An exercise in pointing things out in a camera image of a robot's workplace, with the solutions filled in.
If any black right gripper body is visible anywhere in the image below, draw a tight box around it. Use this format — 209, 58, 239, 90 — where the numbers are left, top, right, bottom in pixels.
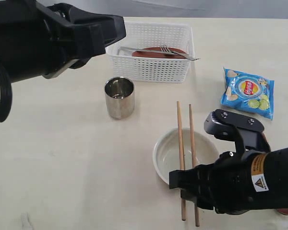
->
169, 109, 271, 215

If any blue potato chips bag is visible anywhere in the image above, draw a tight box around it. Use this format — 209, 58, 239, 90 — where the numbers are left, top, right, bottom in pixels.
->
220, 68, 275, 120

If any stainless steel cup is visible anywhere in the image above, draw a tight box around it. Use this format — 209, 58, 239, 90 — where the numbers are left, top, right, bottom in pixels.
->
104, 77, 135, 119

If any brown wooden chopstick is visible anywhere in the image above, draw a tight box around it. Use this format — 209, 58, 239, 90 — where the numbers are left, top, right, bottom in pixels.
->
177, 101, 186, 221
189, 104, 200, 227

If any brown wooden spoon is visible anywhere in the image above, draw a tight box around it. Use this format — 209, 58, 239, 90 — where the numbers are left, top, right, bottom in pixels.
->
277, 208, 288, 216

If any white ceramic bowl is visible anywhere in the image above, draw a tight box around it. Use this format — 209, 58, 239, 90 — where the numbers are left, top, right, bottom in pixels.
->
152, 128, 219, 184

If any white perforated plastic basket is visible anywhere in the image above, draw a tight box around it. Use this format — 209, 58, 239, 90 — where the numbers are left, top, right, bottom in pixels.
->
106, 21, 195, 83

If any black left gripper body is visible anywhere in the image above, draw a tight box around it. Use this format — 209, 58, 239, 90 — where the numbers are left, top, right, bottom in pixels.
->
0, 0, 126, 82

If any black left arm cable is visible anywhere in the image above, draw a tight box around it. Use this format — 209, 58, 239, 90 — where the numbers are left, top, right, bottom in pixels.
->
0, 42, 13, 123

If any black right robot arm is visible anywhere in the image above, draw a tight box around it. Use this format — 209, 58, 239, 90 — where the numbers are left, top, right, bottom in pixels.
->
169, 109, 288, 215

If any brown round plate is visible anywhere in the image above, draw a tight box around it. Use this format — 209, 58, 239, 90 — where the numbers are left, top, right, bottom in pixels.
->
132, 47, 185, 59

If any silver metal fork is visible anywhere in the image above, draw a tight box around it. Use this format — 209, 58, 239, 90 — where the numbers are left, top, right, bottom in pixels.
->
120, 45, 201, 61

